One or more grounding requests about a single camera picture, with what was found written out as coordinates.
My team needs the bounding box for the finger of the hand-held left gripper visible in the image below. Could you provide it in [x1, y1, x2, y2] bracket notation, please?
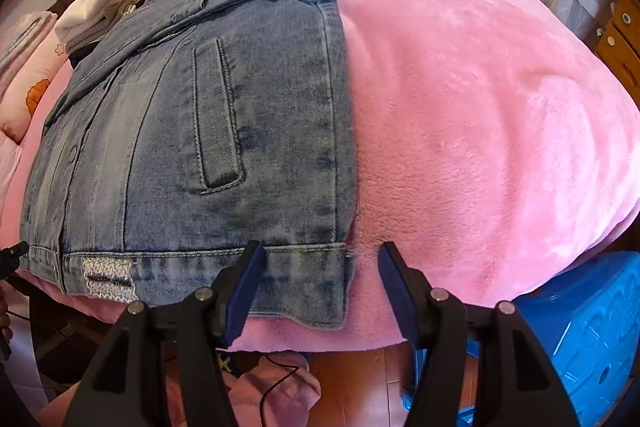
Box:
[0, 241, 30, 280]

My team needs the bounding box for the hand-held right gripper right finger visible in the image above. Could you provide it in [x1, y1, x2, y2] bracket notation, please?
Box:
[377, 241, 581, 427]

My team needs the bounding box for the pink pillow with orange flower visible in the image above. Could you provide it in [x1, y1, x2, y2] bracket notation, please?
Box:
[0, 34, 71, 142]

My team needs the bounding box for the wooden drawer cabinet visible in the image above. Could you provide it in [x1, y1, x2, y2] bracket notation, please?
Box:
[582, 0, 640, 108]

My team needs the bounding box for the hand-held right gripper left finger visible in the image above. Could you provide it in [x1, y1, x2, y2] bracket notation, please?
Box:
[62, 239, 266, 427]

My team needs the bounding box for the blue denim jacket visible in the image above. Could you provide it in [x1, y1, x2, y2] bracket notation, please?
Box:
[20, 0, 358, 330]

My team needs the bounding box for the floral folded quilt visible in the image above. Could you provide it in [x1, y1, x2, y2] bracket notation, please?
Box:
[0, 9, 58, 78]

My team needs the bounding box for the blue plastic stool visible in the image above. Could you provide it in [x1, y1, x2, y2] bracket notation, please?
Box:
[400, 251, 640, 427]

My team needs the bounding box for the pink plush bed blanket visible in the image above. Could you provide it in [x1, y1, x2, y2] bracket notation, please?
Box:
[0, 0, 640, 353]

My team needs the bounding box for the grey folded garment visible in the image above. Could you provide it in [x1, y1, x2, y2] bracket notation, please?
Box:
[65, 19, 121, 50]

